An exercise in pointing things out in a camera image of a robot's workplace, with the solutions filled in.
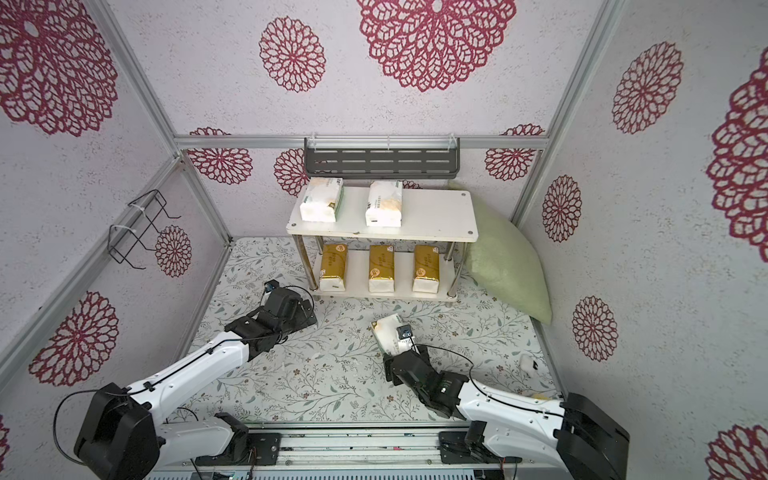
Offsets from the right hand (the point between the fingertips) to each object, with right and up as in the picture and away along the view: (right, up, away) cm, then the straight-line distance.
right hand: (392, 352), depth 82 cm
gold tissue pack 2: (-3, +20, +10) cm, 23 cm away
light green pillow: (+30, +24, -1) cm, 38 cm away
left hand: (-27, +10, +4) cm, 29 cm away
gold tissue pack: (+11, +22, +10) cm, 27 cm away
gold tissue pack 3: (-18, +23, +14) cm, 33 cm away
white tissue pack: (-2, +6, +1) cm, 7 cm away
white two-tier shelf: (+9, +37, -3) cm, 39 cm away
